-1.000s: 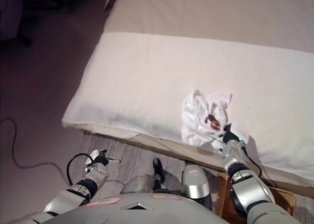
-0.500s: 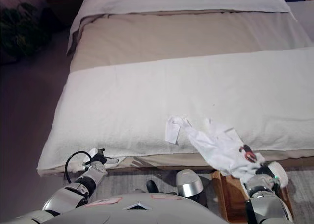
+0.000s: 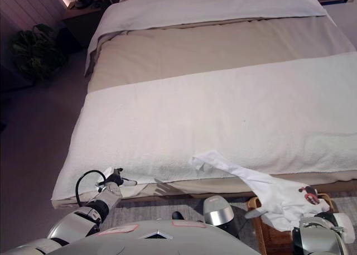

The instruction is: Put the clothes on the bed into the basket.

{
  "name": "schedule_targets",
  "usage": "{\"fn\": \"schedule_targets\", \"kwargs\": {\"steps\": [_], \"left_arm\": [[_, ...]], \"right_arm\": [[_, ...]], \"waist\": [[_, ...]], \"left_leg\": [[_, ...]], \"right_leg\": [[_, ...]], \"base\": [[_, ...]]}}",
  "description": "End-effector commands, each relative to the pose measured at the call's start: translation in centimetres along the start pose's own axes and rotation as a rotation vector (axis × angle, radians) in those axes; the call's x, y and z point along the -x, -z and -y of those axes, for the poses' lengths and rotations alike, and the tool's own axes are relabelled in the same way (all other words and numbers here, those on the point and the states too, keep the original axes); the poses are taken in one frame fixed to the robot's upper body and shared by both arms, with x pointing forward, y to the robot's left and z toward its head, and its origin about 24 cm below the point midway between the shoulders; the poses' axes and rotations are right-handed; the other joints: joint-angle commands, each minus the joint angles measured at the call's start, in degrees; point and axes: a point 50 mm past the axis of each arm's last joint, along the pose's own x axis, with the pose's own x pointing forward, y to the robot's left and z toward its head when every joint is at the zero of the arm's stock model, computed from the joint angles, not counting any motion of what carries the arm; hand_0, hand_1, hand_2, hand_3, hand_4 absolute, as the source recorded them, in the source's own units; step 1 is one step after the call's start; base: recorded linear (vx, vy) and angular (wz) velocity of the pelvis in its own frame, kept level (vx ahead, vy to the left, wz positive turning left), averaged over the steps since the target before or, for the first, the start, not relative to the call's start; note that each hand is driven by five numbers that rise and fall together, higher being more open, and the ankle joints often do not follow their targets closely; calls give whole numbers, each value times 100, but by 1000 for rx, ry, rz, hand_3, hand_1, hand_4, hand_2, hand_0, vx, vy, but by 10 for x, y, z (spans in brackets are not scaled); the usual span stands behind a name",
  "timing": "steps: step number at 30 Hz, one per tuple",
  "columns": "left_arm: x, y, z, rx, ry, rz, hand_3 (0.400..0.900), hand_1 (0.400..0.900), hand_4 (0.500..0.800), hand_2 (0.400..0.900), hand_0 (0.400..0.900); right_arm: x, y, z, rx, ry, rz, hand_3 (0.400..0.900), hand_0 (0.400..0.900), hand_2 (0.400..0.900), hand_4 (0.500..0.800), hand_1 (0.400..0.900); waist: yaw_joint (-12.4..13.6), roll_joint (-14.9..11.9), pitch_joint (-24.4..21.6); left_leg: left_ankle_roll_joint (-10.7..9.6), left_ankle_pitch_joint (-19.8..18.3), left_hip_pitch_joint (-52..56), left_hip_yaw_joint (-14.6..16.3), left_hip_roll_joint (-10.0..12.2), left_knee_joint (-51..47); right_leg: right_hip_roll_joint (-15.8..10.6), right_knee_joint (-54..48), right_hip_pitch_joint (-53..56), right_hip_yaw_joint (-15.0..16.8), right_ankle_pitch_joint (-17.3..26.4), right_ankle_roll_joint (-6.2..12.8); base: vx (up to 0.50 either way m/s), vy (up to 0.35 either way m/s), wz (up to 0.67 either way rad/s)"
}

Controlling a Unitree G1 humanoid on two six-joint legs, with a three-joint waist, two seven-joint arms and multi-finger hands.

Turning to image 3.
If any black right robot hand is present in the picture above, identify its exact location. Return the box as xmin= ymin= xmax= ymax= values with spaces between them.
xmin=313 ymin=211 xmax=356 ymax=243

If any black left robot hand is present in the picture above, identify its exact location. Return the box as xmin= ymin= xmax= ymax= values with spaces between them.
xmin=96 ymin=167 xmax=137 ymax=190

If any white printed garment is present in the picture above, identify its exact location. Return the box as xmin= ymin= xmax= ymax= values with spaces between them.
xmin=189 ymin=149 xmax=332 ymax=231

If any brown wicker basket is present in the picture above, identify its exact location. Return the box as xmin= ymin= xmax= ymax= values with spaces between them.
xmin=246 ymin=193 xmax=336 ymax=255

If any grey striped rug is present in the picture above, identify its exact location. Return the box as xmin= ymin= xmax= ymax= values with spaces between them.
xmin=99 ymin=192 xmax=357 ymax=240

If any handwritten white red-edged label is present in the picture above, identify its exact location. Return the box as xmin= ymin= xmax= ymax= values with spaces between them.
xmin=97 ymin=224 xmax=139 ymax=237

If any silver robot torso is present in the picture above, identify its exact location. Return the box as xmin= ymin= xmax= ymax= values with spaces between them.
xmin=54 ymin=219 xmax=264 ymax=255

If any blank white red-edged label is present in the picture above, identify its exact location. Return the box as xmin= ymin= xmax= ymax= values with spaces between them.
xmin=171 ymin=220 xmax=205 ymax=228

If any white terry blanket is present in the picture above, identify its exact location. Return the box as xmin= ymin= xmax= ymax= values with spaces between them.
xmin=50 ymin=51 xmax=357 ymax=203

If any silver right robot leg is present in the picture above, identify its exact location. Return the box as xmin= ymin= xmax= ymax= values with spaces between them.
xmin=195 ymin=195 xmax=248 ymax=239

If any dark green potted plant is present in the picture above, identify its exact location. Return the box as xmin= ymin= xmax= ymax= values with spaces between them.
xmin=11 ymin=23 xmax=70 ymax=83

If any dark wooden nightstand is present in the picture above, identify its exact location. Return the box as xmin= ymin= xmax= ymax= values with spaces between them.
xmin=61 ymin=0 xmax=110 ymax=51

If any folded white duvet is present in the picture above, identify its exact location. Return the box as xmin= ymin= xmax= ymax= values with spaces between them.
xmin=84 ymin=0 xmax=329 ymax=72

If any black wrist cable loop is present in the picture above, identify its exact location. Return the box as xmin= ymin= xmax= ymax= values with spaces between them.
xmin=75 ymin=170 xmax=110 ymax=209

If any low beige bed frame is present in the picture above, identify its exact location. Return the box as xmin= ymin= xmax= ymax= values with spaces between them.
xmin=51 ymin=174 xmax=357 ymax=210

